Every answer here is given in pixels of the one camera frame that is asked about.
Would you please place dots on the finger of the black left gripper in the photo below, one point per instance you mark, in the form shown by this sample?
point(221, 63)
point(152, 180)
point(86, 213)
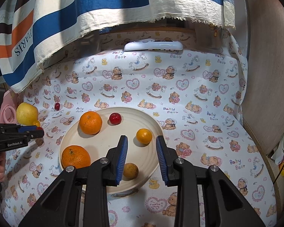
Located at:
point(34, 134)

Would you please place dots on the red cherry tomato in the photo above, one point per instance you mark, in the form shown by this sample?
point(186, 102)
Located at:
point(115, 118)

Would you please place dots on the person's hand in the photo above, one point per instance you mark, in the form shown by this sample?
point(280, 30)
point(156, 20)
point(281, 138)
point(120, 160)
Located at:
point(2, 166)

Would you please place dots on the small orange kumquat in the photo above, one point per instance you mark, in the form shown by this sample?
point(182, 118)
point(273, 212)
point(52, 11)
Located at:
point(144, 136)

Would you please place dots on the baby bear patterned cloth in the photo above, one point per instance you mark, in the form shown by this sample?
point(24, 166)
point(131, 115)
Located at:
point(196, 98)

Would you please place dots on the small yellow kumquat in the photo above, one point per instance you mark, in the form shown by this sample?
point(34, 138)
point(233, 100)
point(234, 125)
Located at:
point(36, 123)

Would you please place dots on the cream round plate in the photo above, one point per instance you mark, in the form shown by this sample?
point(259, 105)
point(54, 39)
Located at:
point(144, 156)

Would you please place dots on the large orange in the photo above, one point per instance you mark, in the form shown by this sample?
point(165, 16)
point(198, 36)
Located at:
point(90, 123)

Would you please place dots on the white remote control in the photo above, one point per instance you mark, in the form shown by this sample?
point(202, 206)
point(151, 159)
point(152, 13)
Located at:
point(150, 44)

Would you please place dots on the pink toy box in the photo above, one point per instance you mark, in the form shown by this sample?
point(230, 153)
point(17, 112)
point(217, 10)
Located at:
point(9, 106)

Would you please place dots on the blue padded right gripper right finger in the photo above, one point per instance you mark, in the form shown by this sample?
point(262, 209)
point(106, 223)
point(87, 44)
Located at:
point(224, 205)

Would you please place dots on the striped Paris blanket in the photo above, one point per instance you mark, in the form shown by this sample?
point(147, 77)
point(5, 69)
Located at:
point(31, 31)

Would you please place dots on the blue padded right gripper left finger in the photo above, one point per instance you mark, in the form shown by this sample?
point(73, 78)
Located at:
point(59, 205)

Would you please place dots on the wooden headboard panel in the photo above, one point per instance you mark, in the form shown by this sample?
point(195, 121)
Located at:
point(263, 105)

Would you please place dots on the orange with green stem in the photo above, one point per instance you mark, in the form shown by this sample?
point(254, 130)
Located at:
point(75, 155)

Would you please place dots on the dark red cherry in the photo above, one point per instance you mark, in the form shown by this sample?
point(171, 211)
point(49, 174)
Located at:
point(57, 106)

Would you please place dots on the yellow pear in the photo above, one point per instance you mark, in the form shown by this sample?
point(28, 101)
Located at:
point(26, 114)

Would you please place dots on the brown longan fruit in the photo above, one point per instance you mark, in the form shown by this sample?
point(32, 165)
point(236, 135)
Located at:
point(130, 171)

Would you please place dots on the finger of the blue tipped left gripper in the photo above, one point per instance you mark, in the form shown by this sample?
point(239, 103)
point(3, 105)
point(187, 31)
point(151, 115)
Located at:
point(23, 129)

